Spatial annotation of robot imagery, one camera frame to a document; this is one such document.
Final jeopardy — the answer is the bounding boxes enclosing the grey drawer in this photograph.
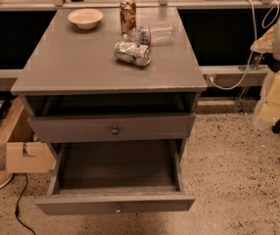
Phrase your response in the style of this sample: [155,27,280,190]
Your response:
[28,114,196,143]
[36,140,195,215]

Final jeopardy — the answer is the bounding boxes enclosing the brown upright can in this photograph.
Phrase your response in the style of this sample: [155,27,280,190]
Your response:
[119,0,136,34]

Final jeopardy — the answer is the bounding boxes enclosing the grey top drawer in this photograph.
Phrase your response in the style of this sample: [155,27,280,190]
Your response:
[28,114,196,143]

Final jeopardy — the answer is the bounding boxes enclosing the cardboard box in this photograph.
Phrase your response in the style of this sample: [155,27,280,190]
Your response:
[0,98,56,173]

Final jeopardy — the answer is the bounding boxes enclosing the white bowl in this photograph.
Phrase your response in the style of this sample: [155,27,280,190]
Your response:
[68,9,104,29]

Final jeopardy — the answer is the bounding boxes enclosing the clear plastic bottle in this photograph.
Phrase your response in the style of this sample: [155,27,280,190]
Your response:
[123,23,175,46]

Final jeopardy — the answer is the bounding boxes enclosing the green white lying can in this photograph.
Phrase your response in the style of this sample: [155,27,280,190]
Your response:
[114,41,151,67]

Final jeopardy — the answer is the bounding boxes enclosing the grey drawer cabinet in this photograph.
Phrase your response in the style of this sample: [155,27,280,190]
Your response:
[10,6,209,194]

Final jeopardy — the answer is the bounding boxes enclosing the black floor cable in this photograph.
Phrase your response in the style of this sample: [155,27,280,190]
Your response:
[14,173,37,235]

